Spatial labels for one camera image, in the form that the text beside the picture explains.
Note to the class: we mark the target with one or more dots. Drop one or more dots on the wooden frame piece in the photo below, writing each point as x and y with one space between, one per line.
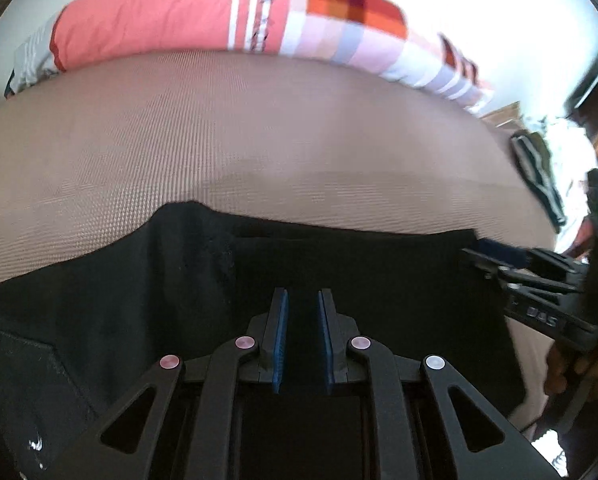
501 117

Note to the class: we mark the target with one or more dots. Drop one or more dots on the dark blue cloth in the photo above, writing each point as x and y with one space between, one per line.
10 85

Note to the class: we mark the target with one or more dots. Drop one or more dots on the white patterned cloth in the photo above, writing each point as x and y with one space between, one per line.
564 155

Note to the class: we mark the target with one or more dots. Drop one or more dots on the person's right hand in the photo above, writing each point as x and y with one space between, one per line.
559 370

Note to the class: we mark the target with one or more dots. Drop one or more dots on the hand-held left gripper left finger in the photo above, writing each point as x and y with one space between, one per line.
280 340

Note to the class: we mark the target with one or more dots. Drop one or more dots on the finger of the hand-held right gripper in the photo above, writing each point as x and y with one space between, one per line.
484 262
504 252

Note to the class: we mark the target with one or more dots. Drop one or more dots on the pink patchwork bolster pillow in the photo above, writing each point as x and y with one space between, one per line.
169 15

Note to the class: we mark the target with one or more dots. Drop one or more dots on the dark wooden furniture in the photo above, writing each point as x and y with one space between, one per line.
596 95

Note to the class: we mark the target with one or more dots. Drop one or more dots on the black pants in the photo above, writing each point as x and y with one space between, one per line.
154 300

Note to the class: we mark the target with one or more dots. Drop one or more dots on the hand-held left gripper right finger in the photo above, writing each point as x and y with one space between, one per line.
326 340

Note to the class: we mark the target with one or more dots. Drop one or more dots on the dark striped cloth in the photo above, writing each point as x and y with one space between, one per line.
539 180

